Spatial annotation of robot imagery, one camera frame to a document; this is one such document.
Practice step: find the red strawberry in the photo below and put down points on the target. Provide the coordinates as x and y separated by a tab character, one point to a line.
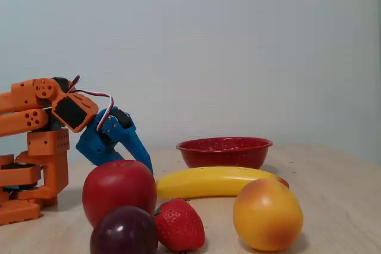
178	224

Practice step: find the red speckled bowl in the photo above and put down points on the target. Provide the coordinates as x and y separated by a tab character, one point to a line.
223	156

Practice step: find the orange robot base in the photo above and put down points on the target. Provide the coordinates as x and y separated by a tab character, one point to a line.
18	210

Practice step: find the yellow orange peach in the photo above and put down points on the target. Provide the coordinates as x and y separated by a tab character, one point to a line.
268	215

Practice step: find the yellow banana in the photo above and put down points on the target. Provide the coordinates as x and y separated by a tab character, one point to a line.
202	182

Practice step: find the red apple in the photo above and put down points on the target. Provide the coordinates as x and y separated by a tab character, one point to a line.
119	185

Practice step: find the dark purple plum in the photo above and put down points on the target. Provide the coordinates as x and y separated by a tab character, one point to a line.
122	233

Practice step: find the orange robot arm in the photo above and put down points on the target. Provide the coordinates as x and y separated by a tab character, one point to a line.
18	123

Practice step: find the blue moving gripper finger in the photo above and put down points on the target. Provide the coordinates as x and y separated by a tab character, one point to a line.
132	144

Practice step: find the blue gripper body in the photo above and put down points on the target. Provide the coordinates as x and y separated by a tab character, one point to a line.
94	144

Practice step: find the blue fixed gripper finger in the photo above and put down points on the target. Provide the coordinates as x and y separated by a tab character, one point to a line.
112	157

